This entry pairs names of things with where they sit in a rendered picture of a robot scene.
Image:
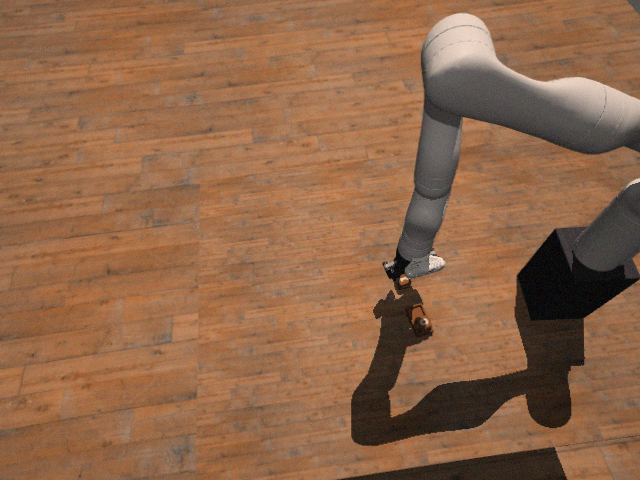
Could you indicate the brown rectangular tray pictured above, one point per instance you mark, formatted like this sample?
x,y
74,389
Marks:
x,y
413,312

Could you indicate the small brown cube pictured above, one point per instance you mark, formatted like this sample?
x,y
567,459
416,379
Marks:
x,y
403,282
423,324

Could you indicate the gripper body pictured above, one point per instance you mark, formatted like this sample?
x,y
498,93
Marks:
x,y
401,262

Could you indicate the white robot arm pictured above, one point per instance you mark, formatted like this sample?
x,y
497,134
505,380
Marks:
x,y
462,77

